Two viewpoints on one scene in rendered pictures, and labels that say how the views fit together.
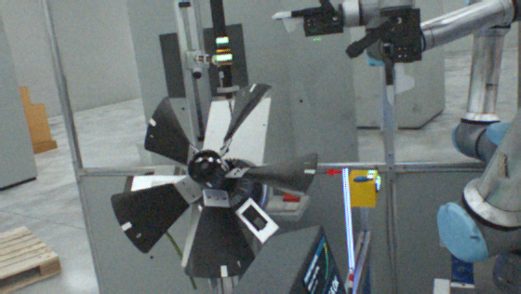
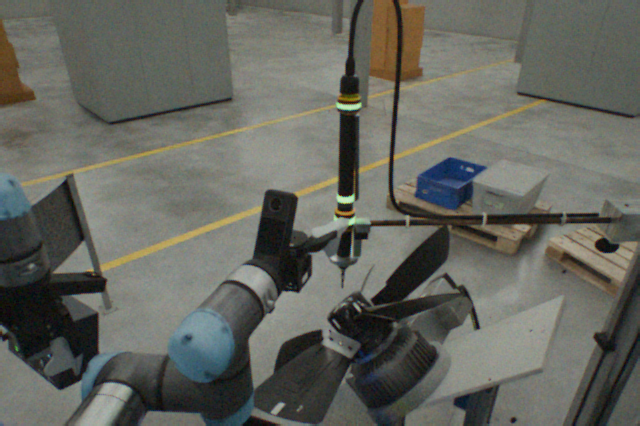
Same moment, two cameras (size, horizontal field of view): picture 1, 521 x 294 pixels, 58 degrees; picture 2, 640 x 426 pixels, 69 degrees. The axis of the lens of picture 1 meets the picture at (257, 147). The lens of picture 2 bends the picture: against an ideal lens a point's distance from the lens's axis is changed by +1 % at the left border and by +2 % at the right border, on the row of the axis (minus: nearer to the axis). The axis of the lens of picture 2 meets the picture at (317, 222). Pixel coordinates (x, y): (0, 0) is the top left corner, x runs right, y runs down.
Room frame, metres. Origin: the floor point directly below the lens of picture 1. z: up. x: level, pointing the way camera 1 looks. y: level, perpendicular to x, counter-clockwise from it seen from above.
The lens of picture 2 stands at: (1.63, -0.78, 2.05)
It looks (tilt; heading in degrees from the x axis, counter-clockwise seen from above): 30 degrees down; 104
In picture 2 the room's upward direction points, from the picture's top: straight up
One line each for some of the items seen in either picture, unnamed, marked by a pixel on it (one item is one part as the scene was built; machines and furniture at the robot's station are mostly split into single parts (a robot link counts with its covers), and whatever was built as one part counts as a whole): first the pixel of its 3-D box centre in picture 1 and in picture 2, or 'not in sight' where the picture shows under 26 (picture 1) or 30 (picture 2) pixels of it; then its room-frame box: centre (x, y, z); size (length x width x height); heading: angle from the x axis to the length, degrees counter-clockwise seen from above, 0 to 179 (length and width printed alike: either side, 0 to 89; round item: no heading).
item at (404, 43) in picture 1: (400, 36); (31, 308); (1.07, -0.34, 1.57); 0.09 x 0.08 x 0.12; 70
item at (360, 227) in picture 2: (225, 74); (348, 239); (1.50, 0.07, 1.50); 0.09 x 0.07 x 0.10; 15
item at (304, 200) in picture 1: (266, 207); not in sight; (2.04, -0.01, 0.85); 0.36 x 0.24 x 0.03; 70
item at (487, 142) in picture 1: (506, 147); not in sight; (1.35, -0.74, 1.20); 0.13 x 0.12 x 0.14; 11
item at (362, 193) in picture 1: (363, 189); not in sight; (1.64, -0.37, 1.02); 0.16 x 0.10 x 0.11; 160
